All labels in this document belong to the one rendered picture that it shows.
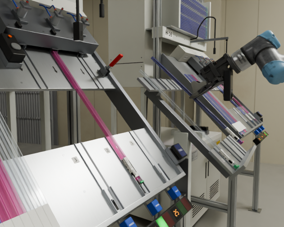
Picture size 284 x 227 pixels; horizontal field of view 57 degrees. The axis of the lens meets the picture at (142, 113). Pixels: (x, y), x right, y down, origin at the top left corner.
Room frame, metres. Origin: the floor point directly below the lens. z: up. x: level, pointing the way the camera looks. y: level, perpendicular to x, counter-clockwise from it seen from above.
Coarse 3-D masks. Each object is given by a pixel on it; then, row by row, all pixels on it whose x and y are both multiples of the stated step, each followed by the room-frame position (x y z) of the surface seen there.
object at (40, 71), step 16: (32, 48) 0.79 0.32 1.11; (0, 64) 0.66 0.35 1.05; (32, 64) 0.73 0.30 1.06; (48, 64) 0.78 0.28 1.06; (80, 64) 0.90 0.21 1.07; (96, 64) 0.98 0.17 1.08; (0, 80) 0.62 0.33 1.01; (16, 80) 0.65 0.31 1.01; (32, 80) 0.69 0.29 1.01; (48, 80) 0.73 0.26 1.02; (64, 80) 0.78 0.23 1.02; (80, 80) 0.83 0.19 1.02; (96, 80) 0.90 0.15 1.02
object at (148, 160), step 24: (96, 144) 0.67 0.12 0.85; (120, 144) 0.73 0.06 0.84; (144, 144) 0.81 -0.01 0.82; (48, 168) 0.52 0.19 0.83; (72, 168) 0.56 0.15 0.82; (96, 168) 0.61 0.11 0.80; (120, 168) 0.66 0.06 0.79; (144, 168) 0.72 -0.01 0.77; (168, 168) 0.80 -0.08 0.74; (48, 192) 0.49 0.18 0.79; (72, 192) 0.52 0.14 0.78; (96, 192) 0.56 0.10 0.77; (120, 192) 0.60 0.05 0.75; (144, 192) 0.66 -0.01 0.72; (72, 216) 0.48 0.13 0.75; (96, 216) 0.51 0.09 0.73
